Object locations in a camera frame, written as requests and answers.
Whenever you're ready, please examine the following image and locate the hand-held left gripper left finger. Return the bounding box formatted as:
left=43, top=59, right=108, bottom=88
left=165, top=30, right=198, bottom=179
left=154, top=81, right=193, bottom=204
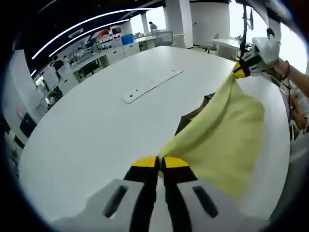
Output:
left=52, top=156, right=160, bottom=232

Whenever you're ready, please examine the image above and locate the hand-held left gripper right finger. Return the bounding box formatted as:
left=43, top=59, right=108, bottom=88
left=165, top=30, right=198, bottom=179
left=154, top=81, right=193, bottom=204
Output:
left=161, top=156, right=271, bottom=232

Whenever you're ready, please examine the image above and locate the yellow blue black garment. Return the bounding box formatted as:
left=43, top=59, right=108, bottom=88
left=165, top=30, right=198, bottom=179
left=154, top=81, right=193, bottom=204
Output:
left=158, top=72, right=267, bottom=216

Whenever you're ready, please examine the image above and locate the person's right hand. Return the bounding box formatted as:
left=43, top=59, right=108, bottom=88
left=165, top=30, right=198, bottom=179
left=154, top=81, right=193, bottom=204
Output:
left=265, top=59, right=285, bottom=79

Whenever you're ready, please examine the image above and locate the black tripod stand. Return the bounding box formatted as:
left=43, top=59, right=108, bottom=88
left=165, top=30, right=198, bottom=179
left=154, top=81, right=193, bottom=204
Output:
left=238, top=3, right=254, bottom=61

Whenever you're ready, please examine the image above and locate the white desk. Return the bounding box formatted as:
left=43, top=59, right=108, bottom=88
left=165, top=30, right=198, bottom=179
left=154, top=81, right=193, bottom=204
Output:
left=211, top=38, right=242, bottom=59

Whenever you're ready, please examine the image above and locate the grey mesh office chair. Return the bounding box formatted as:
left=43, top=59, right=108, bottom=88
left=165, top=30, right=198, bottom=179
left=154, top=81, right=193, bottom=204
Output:
left=154, top=29, right=174, bottom=47

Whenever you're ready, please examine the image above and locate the blue storage bin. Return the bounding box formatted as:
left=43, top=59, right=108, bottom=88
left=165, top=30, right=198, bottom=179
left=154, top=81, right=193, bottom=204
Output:
left=120, top=33, right=135, bottom=45

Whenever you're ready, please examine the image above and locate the black waste bin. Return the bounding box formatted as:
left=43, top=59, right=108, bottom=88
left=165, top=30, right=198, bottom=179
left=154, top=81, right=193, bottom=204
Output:
left=19, top=112, right=37, bottom=138

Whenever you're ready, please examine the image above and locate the white panel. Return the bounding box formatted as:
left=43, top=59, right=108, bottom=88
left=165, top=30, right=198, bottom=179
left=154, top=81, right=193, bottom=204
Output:
left=42, top=66, right=59, bottom=89

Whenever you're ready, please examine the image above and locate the short curved ceiling light strip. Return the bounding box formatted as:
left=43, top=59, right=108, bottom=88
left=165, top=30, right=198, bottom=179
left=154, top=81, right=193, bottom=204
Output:
left=48, top=19, right=131, bottom=58

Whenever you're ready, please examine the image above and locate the long curved ceiling light strip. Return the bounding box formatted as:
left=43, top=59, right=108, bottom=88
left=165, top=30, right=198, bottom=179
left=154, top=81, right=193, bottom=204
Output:
left=31, top=8, right=153, bottom=60

